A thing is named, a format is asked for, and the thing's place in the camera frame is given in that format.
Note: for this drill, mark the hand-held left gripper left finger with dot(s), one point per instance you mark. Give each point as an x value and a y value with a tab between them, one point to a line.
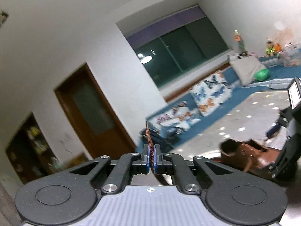
147	156

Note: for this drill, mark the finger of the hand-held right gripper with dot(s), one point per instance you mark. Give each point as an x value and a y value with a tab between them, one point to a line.
273	129

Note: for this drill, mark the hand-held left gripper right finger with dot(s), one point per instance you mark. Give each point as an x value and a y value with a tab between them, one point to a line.
157	156

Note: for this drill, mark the brown leather shoe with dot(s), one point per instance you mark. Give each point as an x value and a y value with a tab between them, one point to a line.
247	150

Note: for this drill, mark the dark blue backpack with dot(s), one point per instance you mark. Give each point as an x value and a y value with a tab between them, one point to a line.
162	143

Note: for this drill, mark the long butterfly print cushion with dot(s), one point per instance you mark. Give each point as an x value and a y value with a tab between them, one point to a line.
171	120

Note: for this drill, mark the green ball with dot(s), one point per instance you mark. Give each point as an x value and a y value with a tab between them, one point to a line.
261	75

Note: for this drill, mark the beige pillow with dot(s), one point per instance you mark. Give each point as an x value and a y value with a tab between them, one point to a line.
247	69

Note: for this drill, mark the brown wooden door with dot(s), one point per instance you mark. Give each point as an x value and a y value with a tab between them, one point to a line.
94	113

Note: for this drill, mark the square butterfly print cushion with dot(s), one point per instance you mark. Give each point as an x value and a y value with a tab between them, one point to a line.
211	94

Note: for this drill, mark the clear plastic box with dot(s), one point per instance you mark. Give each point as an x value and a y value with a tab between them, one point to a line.
291	55

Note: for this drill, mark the colourful plush toy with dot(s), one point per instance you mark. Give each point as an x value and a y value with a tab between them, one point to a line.
271	48

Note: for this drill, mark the orange headed doll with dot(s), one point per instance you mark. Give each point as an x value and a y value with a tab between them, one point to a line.
238	38

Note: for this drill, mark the green framed window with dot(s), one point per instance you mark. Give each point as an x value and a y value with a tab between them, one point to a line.
178	49

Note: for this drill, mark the dark wooden shelf cabinet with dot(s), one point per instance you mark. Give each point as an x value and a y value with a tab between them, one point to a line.
28	150

